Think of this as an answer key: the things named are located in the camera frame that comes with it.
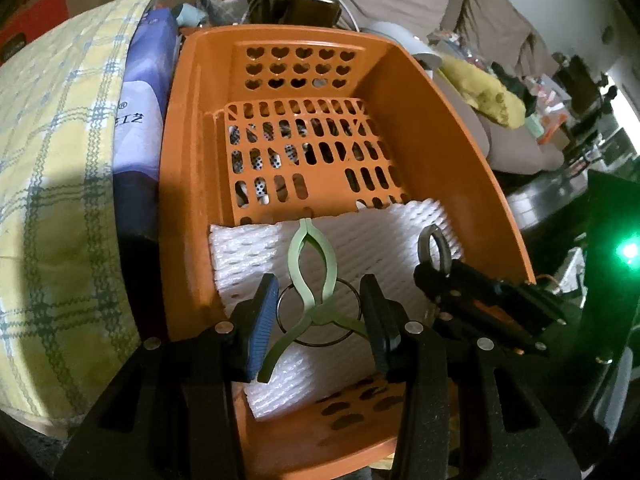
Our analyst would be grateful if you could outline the red box with oval label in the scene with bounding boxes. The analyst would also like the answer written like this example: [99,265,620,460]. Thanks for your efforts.
[0,0,68,63]

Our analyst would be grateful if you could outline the yellow cloth bag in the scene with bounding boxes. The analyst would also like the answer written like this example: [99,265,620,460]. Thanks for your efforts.
[440,55,526,128]

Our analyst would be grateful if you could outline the small steel clip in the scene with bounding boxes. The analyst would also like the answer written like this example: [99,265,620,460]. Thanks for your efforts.
[417,225,451,273]

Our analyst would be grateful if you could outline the white nail lamp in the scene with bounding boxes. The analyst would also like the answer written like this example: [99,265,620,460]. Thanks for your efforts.
[360,21,443,68]

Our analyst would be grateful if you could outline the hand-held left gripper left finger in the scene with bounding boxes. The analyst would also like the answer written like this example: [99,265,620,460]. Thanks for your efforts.
[55,273,281,480]

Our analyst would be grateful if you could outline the white and orange gift bag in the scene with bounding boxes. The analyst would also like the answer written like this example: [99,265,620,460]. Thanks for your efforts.
[540,77,571,146]

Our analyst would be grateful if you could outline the white cable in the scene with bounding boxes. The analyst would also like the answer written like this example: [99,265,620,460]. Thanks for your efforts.
[247,0,361,31]

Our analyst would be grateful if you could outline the cluttered open box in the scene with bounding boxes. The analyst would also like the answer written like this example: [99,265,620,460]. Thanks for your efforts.
[172,0,251,28]

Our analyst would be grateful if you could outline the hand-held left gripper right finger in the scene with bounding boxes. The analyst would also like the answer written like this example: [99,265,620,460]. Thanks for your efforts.
[359,274,581,480]

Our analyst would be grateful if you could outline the purple tissue pack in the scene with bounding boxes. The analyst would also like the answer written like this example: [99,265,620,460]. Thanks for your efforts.
[112,7,181,241]

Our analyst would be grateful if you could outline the green clothes clip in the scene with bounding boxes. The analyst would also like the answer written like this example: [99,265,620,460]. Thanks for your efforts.
[257,217,371,383]

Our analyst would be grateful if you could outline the dark clothes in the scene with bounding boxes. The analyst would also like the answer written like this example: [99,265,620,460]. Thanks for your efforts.
[492,62,528,98]

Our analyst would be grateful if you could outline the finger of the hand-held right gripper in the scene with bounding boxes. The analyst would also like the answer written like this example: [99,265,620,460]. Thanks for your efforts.
[414,265,548,356]
[450,262,568,328]

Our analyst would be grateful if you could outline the yellow plaid tablecloth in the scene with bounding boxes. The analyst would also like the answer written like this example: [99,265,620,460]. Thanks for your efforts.
[0,0,158,426]

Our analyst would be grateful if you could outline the white foam net sheets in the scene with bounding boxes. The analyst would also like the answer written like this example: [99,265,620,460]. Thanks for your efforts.
[209,199,463,421]

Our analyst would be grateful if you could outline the orange plastic basket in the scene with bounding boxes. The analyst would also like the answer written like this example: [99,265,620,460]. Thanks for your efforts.
[159,25,536,480]

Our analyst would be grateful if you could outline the brown sofa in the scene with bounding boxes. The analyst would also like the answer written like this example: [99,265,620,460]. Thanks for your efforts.
[325,0,566,176]

